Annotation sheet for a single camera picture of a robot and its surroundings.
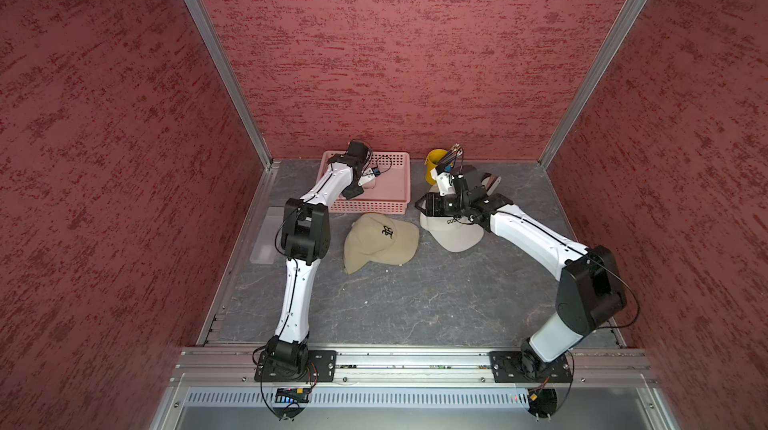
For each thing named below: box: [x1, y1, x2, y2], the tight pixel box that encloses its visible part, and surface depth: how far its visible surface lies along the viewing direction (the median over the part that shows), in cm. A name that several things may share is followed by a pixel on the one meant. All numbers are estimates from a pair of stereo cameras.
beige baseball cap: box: [343, 212, 420, 275], surface depth 94 cm
